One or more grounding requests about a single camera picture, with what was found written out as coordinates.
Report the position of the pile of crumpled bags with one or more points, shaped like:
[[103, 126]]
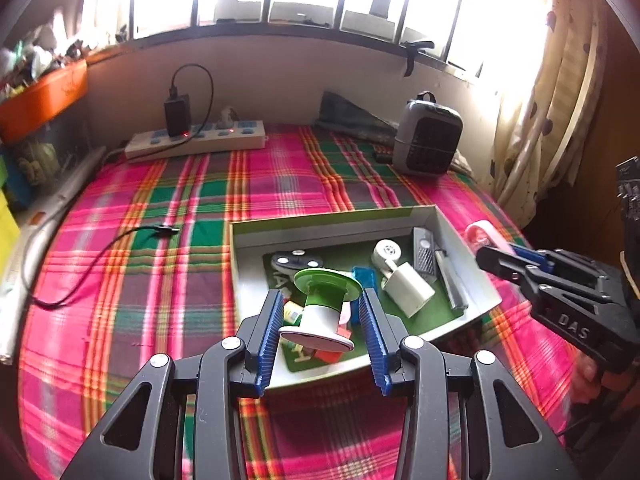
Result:
[[35, 55]]

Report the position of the orange plastic tray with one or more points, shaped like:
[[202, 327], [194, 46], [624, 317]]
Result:
[[45, 100]]

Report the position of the person's right hand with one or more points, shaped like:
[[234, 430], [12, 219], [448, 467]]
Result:
[[584, 377]]

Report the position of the black studded rectangular device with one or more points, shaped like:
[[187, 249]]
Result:
[[424, 255]]

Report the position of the green and white spool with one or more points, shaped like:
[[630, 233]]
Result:
[[325, 310]]

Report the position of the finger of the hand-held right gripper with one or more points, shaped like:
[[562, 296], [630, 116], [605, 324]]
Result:
[[530, 256], [505, 265]]

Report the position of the pink oval gadget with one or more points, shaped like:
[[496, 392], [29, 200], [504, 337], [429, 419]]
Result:
[[295, 261], [477, 232]]

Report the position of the white plug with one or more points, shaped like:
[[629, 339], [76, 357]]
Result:
[[225, 117]]

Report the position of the blue ribbed plastic piece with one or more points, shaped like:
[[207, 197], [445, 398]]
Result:
[[363, 277]]

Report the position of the white power strip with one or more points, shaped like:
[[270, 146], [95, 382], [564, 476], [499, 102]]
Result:
[[200, 140]]

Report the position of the glass tank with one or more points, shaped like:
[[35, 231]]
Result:
[[55, 145]]

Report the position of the yellow box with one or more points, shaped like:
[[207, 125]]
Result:
[[7, 230]]

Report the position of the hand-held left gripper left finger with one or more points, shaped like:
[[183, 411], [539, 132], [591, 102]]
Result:
[[267, 345]]

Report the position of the green cardboard box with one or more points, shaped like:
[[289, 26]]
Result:
[[245, 270]]

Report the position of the white charger adapter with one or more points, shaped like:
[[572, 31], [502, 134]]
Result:
[[407, 292]]

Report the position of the cream heart-print curtain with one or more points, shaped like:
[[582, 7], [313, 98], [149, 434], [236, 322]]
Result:
[[555, 85]]

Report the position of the silver rectangular lighter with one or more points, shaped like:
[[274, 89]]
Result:
[[452, 285]]

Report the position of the white round jar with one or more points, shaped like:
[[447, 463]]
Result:
[[386, 255]]

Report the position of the black charger brick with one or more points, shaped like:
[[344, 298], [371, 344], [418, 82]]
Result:
[[177, 115]]

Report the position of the blue box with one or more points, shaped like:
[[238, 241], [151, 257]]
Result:
[[15, 185]]

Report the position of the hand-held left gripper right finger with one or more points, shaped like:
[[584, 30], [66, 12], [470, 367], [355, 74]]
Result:
[[377, 345]]

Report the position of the plaid blanket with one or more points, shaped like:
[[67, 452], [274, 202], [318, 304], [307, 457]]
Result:
[[150, 310]]

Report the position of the grey and black fan heater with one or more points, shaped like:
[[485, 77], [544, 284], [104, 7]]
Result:
[[425, 135]]

